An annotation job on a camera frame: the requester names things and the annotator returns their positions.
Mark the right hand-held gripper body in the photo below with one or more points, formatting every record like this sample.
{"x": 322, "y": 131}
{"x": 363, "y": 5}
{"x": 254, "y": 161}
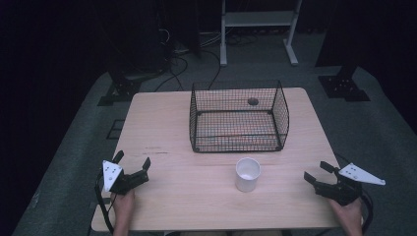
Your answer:
{"x": 347, "y": 187}

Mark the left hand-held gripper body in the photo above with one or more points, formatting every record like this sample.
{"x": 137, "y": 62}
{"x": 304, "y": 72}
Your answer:
{"x": 123, "y": 181}

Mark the white cup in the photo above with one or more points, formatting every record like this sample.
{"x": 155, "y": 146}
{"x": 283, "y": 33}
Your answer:
{"x": 247, "y": 174}

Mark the person's left hand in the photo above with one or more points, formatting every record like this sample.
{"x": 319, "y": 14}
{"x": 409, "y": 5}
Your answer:
{"x": 123, "y": 205}

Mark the person's right hand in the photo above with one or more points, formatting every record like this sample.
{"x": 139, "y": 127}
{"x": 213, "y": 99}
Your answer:
{"x": 346, "y": 216}

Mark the white metal stand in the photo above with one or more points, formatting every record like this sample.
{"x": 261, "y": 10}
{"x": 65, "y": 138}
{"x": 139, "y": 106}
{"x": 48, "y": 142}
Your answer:
{"x": 259, "y": 29}

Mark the black floor frame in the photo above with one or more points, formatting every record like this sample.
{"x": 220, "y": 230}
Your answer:
{"x": 114, "y": 129}

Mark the black stand base plate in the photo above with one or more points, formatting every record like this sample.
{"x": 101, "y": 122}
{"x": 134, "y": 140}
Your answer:
{"x": 343, "y": 87}
{"x": 119, "y": 91}

